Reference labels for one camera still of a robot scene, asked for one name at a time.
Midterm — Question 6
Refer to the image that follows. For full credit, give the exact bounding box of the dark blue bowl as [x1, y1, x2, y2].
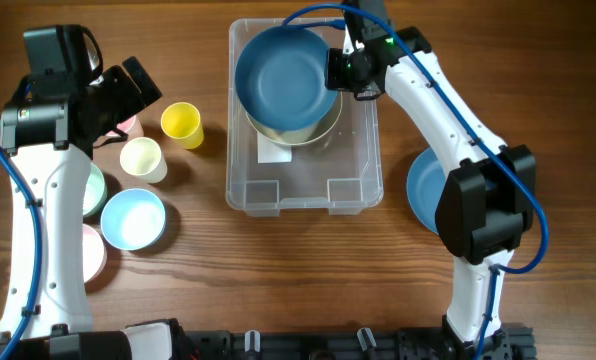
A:
[406, 148, 446, 234]
[235, 26, 337, 131]

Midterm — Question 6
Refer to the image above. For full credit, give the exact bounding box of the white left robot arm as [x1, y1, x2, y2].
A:
[0, 56, 187, 359]

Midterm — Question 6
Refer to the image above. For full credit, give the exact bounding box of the yellow plastic cup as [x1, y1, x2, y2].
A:
[160, 102, 204, 150]

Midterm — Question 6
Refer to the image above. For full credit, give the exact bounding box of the clear plastic storage container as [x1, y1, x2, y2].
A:
[225, 18, 384, 217]

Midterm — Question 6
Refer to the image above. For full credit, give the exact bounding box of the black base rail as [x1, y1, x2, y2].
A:
[0, 319, 537, 360]

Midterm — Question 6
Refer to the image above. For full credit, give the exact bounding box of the white label in container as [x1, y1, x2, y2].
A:
[257, 133, 292, 164]

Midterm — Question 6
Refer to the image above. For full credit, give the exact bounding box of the mint green small bowl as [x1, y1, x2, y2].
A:
[83, 163, 108, 217]

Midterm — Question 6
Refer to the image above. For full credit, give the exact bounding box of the light blue small bowl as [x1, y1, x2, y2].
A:
[100, 188, 166, 251]

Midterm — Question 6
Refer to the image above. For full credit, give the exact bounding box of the cream beige bowl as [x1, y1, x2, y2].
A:
[246, 93, 343, 147]

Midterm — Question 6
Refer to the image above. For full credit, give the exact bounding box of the cream plastic cup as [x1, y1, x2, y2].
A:
[119, 137, 168, 184]

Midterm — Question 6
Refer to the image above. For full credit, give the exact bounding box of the pink plastic cup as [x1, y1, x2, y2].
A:
[117, 115, 144, 139]

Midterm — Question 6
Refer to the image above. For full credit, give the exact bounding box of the pink small bowl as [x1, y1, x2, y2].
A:
[82, 224, 107, 283]

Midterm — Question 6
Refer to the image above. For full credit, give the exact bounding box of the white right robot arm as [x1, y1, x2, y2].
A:
[326, 26, 549, 359]

